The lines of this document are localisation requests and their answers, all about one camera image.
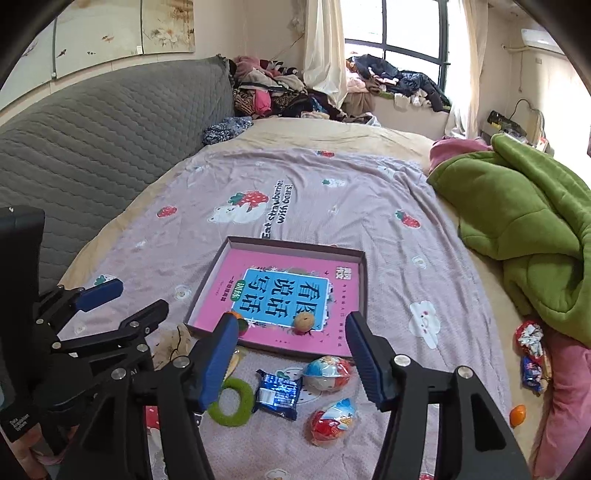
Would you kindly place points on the blue snack packet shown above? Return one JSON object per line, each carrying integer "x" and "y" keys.
{"x": 277, "y": 392}

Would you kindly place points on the grey quilted headboard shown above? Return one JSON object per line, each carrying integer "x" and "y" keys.
{"x": 92, "y": 147}

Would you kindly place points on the white air conditioner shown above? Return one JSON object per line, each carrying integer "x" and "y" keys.
{"x": 540, "y": 39}

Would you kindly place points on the floral wall panel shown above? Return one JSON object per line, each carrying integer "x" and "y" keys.
{"x": 115, "y": 32}

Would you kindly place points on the beige bed sheet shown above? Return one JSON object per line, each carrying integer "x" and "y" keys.
{"x": 323, "y": 131}

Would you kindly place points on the dark pink cloth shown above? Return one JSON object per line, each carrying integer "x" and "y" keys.
{"x": 450, "y": 150}

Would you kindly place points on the black yellow tool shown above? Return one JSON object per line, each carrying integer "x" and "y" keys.
{"x": 498, "y": 120}

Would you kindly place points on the blue candy packet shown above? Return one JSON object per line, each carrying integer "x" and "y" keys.
{"x": 533, "y": 374}

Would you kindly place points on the pile of mixed clothes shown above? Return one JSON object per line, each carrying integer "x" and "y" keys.
{"x": 277, "y": 92}

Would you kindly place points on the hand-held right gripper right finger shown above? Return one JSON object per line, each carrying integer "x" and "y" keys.
{"x": 364, "y": 364}

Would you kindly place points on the red white candy packet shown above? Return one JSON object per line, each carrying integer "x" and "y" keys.
{"x": 531, "y": 337}

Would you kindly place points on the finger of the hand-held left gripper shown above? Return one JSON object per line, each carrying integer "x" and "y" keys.
{"x": 99, "y": 293}
{"x": 143, "y": 318}

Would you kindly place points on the black framed window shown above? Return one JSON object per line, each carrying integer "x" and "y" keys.
{"x": 406, "y": 27}

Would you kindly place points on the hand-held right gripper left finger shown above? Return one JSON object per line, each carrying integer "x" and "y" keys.
{"x": 217, "y": 364}

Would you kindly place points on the light pink garment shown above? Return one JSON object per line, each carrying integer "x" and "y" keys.
{"x": 570, "y": 392}

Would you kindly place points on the pink strawberry printed blanket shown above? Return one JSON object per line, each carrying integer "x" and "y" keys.
{"x": 346, "y": 221}

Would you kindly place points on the green fleece blanket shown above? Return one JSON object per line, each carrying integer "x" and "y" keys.
{"x": 521, "y": 217}

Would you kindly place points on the blue patterned cloth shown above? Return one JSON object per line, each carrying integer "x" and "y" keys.
{"x": 226, "y": 129}

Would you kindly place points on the cream curtain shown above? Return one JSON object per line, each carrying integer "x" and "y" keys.
{"x": 323, "y": 50}
{"x": 466, "y": 69}

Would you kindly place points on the clear wrapped blue candy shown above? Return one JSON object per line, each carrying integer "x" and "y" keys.
{"x": 325, "y": 371}

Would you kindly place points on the brown potato toy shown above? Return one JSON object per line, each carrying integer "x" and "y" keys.
{"x": 304, "y": 321}

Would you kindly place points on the shallow pink cardboard box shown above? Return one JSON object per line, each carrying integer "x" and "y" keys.
{"x": 258, "y": 277}

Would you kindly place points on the small orange ball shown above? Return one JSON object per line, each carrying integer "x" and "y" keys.
{"x": 518, "y": 414}

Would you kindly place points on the orange tangerine with leaves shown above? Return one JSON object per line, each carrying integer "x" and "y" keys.
{"x": 242, "y": 324}

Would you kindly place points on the colourful surprise egg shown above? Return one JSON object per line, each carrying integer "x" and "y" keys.
{"x": 332, "y": 422}

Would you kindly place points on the dark clothes on windowsill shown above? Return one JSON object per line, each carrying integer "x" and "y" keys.
{"x": 406, "y": 81}

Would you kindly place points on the white appliance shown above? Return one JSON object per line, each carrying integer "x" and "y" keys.
{"x": 535, "y": 127}

